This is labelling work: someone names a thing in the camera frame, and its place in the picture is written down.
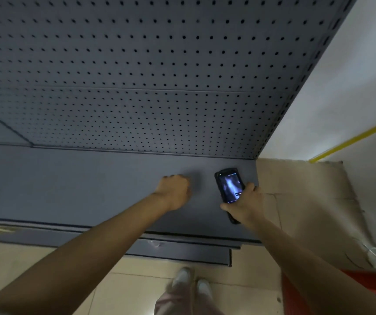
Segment yellow strip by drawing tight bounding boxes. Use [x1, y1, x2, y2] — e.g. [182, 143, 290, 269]
[308, 115, 376, 164]

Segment person's left forearm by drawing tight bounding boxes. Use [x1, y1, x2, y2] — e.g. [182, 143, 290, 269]
[0, 193, 175, 315]

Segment person's right hand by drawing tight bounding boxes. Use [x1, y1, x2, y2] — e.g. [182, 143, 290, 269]
[220, 182, 265, 227]

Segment black handheld barcode scanner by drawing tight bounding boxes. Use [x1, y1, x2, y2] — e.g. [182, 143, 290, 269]
[214, 168, 245, 225]

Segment person's shoe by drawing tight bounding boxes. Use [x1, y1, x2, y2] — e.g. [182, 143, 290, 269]
[195, 278, 213, 301]
[170, 266, 192, 292]

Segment person's right forearm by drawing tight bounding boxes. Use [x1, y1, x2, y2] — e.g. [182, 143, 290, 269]
[244, 217, 376, 315]

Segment person's left shoe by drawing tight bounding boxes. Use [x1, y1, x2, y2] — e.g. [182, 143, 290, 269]
[170, 266, 192, 292]

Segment person's light trousers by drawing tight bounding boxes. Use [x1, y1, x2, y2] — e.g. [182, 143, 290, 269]
[154, 285, 216, 315]

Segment person's left hand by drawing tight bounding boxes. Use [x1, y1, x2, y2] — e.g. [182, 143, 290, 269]
[153, 175, 193, 212]

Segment person's right shoe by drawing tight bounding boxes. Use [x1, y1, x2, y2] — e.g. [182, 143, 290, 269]
[195, 278, 213, 301]

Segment grey pegboard shelf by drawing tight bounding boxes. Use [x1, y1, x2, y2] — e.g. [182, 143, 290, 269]
[0, 0, 361, 268]

